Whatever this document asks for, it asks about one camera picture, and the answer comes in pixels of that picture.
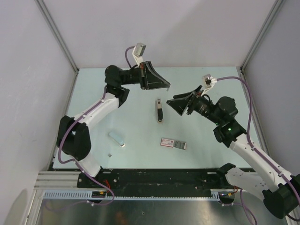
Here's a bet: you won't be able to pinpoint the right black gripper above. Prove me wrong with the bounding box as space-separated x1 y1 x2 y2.
166 85 223 126

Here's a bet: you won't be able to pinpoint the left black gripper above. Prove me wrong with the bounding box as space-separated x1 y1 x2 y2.
120 61 170 90

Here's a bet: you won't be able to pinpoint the red white staples box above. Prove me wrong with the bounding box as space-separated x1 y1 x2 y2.
160 138 187 150

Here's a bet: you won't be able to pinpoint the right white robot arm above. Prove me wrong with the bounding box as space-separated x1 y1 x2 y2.
166 86 300 219

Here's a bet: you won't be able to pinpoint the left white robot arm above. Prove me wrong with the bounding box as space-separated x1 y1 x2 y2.
56 61 171 188

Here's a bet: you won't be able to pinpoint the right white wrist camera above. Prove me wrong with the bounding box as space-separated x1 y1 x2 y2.
202 74 217 96

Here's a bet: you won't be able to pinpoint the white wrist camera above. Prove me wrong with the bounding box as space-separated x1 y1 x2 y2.
202 74 217 96
132 43 146 66

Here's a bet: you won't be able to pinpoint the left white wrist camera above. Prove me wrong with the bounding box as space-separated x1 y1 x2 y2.
132 43 146 66

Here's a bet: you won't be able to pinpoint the grey slotted cable duct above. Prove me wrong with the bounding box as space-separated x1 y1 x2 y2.
43 189 234 202

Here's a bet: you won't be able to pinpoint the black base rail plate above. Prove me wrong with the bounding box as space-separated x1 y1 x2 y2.
77 168 236 197

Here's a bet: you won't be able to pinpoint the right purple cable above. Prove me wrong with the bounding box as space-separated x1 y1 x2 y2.
215 76 300 225

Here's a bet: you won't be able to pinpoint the aluminium frame rails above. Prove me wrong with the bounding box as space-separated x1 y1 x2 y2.
239 67 300 225

